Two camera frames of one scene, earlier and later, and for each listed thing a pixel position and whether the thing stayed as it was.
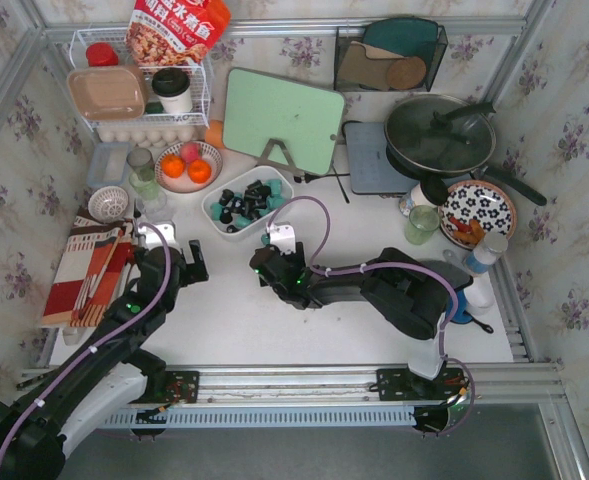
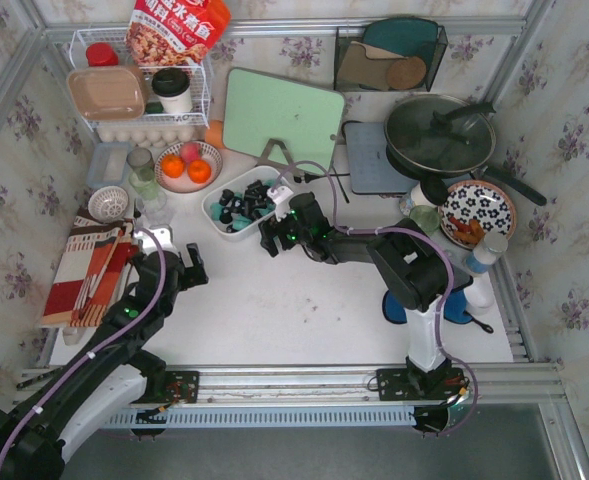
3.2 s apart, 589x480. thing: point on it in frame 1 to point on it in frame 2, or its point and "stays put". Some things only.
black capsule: (257, 204) stays put
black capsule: (264, 191) stays put
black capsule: (228, 195) stays put
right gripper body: (272, 265) to (278, 233)
